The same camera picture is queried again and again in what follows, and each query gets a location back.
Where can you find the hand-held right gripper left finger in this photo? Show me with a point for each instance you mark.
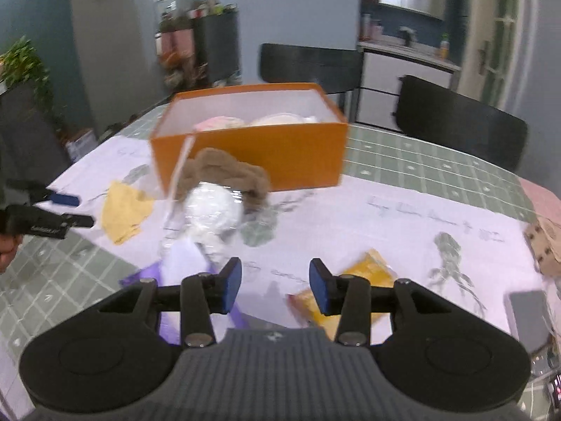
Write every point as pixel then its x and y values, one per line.
pixel 233 285

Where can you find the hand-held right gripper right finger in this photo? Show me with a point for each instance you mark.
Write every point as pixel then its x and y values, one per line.
pixel 317 287

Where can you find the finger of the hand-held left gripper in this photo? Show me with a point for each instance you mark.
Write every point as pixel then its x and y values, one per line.
pixel 81 221
pixel 65 199

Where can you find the orange cardboard box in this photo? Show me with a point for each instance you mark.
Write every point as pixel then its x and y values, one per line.
pixel 271 158

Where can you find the pink soft item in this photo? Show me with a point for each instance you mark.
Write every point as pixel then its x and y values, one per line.
pixel 217 123

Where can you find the white soft item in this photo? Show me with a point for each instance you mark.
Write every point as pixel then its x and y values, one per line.
pixel 278 119

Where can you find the person's left hand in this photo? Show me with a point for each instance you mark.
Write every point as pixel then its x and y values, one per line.
pixel 8 250

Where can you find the yellow cloth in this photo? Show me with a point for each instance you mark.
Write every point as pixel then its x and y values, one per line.
pixel 125 210

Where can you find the yellow packet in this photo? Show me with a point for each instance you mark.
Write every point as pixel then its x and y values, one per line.
pixel 372 272

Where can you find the purple packet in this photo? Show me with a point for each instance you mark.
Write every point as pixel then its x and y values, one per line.
pixel 175 267

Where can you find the dark low cabinet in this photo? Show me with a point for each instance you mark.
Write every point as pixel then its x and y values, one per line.
pixel 26 140

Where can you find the clear bag with white item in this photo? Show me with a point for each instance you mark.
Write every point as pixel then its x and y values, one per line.
pixel 212 215

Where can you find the brown fluffy headband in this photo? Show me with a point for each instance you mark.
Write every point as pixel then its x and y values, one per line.
pixel 236 175

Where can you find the green leafy plant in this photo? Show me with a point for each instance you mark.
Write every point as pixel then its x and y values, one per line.
pixel 24 68

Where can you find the green checked tablecloth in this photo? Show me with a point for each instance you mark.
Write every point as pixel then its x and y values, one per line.
pixel 416 158

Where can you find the grey flat case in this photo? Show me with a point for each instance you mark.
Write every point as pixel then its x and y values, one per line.
pixel 528 320

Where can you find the black wooden chair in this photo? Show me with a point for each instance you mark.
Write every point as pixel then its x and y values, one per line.
pixel 460 127
pixel 307 65

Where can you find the dark tall shelf cabinet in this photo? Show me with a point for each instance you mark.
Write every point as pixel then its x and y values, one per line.
pixel 219 48

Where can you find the white drawer dresser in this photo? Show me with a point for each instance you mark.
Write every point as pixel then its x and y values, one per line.
pixel 381 70

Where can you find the brown cardboard piece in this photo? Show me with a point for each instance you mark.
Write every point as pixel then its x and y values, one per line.
pixel 545 245

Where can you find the pink cloth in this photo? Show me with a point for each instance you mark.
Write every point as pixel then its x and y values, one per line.
pixel 543 199

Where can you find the pink containers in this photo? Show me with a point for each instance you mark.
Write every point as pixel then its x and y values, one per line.
pixel 370 26

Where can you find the black spray bottle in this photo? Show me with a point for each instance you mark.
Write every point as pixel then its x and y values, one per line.
pixel 407 36

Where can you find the orange bottle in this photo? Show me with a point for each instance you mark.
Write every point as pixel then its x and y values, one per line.
pixel 444 46

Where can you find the white glazed door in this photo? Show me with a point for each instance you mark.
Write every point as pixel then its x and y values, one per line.
pixel 495 35

